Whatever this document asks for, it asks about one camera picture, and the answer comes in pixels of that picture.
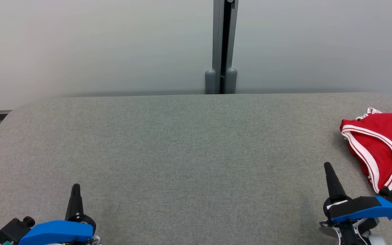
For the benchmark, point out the grey aluminium partition post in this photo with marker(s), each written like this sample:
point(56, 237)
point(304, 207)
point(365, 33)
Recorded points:
point(217, 34)

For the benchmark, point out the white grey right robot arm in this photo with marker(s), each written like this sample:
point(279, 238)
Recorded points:
point(373, 240)

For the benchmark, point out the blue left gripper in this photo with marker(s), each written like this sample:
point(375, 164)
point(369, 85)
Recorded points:
point(56, 233)

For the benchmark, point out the red shirt with white sleeves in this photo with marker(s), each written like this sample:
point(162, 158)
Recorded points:
point(379, 143)

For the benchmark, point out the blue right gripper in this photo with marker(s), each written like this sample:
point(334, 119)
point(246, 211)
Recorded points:
point(362, 207)

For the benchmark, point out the grey cylindrical post base cap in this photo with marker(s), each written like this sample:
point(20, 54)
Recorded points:
point(231, 81)
point(210, 81)

